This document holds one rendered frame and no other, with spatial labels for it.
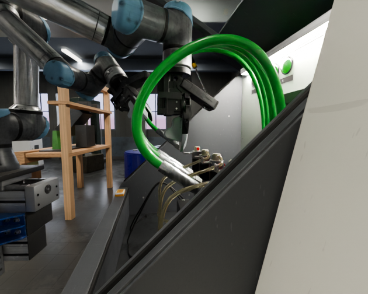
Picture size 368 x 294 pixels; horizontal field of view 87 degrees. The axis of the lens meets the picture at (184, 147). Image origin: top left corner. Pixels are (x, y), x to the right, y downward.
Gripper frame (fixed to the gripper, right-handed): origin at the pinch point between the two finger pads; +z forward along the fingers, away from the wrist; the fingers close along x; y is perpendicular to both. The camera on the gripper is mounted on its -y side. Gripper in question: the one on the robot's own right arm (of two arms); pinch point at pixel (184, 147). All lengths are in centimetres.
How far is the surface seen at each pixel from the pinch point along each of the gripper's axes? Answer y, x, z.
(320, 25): -28.3, 12.2, -28.1
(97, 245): 19.8, 11.0, 19.6
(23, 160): 169, -225, 37
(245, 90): -31.4, -27.6, -21.8
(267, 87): -13.2, 16.7, -13.1
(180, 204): 0.6, -0.6, 16.4
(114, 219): 18.6, -0.7, 19.6
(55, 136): 145, -258, 8
